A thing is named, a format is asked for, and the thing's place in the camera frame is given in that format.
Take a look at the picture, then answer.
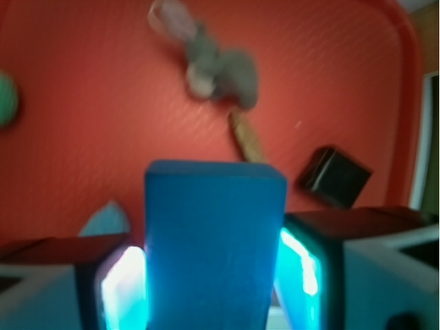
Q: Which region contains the green foam golf ball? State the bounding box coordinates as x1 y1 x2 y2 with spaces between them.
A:
0 71 19 128

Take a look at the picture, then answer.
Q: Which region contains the grey plush bunny toy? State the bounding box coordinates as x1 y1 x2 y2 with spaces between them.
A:
148 1 259 110

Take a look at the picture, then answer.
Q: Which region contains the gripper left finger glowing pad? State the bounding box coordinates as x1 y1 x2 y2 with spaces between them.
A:
0 232 149 330

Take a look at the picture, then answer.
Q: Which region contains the black rectangular block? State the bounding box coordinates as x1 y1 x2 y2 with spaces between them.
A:
297 145 373 209

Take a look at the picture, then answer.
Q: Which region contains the light blue sponge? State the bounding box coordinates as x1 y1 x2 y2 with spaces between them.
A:
78 200 131 237

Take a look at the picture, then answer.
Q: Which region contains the blue wooden block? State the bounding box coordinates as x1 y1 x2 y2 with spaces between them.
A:
145 160 287 329

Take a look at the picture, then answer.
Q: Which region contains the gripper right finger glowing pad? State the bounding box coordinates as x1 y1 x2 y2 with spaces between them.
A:
274 206 440 330

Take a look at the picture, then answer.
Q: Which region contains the brown wood piece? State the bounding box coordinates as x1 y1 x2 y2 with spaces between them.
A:
228 107 267 164

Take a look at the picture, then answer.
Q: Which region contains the red plastic tray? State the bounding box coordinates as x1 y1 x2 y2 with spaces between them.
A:
1 1 422 243

